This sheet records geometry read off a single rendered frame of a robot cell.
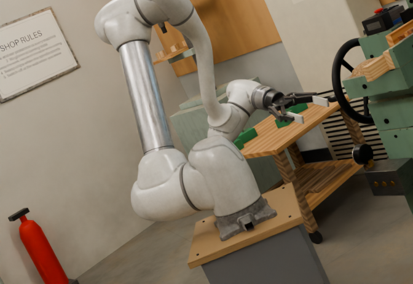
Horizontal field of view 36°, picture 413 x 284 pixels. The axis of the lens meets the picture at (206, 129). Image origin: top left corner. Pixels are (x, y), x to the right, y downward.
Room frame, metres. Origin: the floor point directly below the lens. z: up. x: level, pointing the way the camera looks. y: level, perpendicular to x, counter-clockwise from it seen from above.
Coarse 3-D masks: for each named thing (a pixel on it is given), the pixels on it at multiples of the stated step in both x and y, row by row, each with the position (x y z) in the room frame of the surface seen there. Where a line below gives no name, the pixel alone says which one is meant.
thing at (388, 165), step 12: (372, 168) 1.78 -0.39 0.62; (384, 168) 1.74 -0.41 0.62; (396, 168) 1.70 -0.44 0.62; (408, 168) 1.71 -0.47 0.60; (372, 180) 1.77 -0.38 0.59; (384, 180) 1.73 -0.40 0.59; (396, 180) 1.70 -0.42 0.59; (408, 180) 1.70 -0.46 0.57; (372, 192) 1.79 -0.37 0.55; (384, 192) 1.75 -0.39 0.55; (396, 192) 1.71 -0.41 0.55; (408, 192) 1.69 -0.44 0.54
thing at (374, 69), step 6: (378, 60) 1.61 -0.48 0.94; (384, 60) 1.62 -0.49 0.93; (366, 66) 1.59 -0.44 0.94; (372, 66) 1.60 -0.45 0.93; (378, 66) 1.61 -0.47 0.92; (384, 66) 1.62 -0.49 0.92; (366, 72) 1.59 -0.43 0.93; (372, 72) 1.59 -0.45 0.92; (378, 72) 1.60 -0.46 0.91; (384, 72) 1.61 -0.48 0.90; (366, 78) 1.60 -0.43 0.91; (372, 78) 1.59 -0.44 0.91
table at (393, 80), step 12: (396, 72) 1.61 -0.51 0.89; (408, 72) 1.61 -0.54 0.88; (348, 84) 1.75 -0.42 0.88; (360, 84) 1.72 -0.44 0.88; (372, 84) 1.69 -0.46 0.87; (384, 84) 1.65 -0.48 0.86; (396, 84) 1.62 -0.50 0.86; (408, 84) 1.60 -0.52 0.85; (348, 96) 1.77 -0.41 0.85; (360, 96) 1.73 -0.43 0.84
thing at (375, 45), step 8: (400, 24) 1.89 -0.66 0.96; (384, 32) 1.88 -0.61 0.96; (360, 40) 1.97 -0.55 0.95; (368, 40) 1.94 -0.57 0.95; (376, 40) 1.92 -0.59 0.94; (384, 40) 1.89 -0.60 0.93; (368, 48) 1.95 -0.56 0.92; (376, 48) 1.93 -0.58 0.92; (384, 48) 1.90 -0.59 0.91; (368, 56) 1.96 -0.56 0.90; (376, 56) 1.94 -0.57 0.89
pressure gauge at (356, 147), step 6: (360, 144) 1.82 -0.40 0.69; (366, 144) 1.82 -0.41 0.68; (354, 150) 1.82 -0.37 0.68; (360, 150) 1.80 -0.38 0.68; (366, 150) 1.81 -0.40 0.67; (354, 156) 1.81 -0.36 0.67; (360, 156) 1.80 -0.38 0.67; (366, 156) 1.81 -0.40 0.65; (372, 156) 1.82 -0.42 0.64; (360, 162) 1.80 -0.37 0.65; (366, 162) 1.80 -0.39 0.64; (372, 162) 1.80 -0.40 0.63
